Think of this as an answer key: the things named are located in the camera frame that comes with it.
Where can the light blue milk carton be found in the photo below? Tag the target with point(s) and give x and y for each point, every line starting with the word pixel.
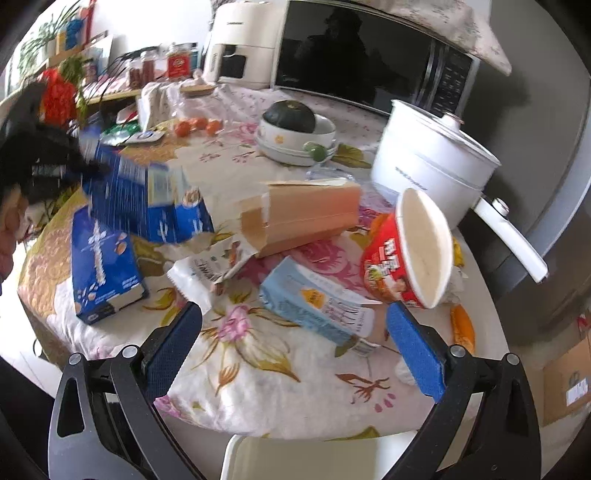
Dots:
pixel 314 300

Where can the white electric cooking pot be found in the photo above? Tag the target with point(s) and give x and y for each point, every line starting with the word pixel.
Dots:
pixel 425 161

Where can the white plastic bag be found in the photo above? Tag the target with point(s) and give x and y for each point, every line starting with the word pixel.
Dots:
pixel 154 104

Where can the shiny orange wrapper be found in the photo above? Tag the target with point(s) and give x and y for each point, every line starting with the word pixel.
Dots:
pixel 463 330

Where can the grey refrigerator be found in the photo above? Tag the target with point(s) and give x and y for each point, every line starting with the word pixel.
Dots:
pixel 545 161

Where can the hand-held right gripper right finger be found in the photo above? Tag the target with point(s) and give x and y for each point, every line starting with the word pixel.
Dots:
pixel 415 353

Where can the brown cardboard carton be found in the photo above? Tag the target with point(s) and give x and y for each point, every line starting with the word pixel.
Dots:
pixel 304 217

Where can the floral tablecloth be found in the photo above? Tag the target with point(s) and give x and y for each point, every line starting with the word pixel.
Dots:
pixel 258 369

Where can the green plant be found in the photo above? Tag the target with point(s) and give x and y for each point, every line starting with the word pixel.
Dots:
pixel 41 34

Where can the floral cover cloth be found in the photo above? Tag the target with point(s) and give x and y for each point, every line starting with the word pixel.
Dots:
pixel 480 41

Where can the red bag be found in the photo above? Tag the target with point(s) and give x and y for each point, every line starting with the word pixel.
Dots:
pixel 60 99

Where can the glass jar with wooden lid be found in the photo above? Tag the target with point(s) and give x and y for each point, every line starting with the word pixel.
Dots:
pixel 194 108

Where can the white air fryer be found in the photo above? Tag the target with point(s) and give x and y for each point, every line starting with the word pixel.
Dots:
pixel 249 32

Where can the dark green squash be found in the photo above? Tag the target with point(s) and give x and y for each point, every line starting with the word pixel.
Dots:
pixel 288 115

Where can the white tissue ball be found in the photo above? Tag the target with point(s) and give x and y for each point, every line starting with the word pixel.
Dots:
pixel 406 371

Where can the red instant noodle cup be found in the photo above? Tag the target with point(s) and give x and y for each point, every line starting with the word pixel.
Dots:
pixel 392 263

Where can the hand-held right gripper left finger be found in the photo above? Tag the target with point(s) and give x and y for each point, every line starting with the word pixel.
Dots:
pixel 173 344

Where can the white plate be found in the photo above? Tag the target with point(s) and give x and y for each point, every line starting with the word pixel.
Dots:
pixel 281 154
pixel 288 162

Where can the blue cereal carton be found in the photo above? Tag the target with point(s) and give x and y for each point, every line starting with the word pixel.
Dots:
pixel 138 203

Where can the white snack wrapper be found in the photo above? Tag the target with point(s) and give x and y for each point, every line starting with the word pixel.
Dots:
pixel 207 270

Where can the dark blue cereal box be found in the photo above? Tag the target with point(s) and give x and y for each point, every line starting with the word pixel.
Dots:
pixel 106 277

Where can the person's left hand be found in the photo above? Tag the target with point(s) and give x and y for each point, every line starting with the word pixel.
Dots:
pixel 8 249

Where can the cardboard box with white label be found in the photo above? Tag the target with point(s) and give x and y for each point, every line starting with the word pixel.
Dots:
pixel 568 378

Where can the white and blue packet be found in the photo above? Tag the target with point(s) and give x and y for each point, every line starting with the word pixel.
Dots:
pixel 147 137

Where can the yellow wrapper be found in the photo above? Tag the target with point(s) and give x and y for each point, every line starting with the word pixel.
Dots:
pixel 457 254

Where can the white tissue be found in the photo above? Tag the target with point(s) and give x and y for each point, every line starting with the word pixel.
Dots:
pixel 457 286

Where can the brown spice jar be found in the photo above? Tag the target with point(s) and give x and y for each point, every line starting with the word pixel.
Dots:
pixel 148 67

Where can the small orange tomato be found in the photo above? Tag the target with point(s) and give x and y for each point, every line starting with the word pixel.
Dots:
pixel 200 123
pixel 182 128
pixel 213 127

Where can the black microwave oven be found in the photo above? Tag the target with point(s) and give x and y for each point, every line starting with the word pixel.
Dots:
pixel 351 55

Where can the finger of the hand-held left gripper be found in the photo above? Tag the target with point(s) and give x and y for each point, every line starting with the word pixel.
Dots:
pixel 90 164

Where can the green and white packet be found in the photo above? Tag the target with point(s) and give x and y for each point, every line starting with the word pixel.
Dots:
pixel 117 134

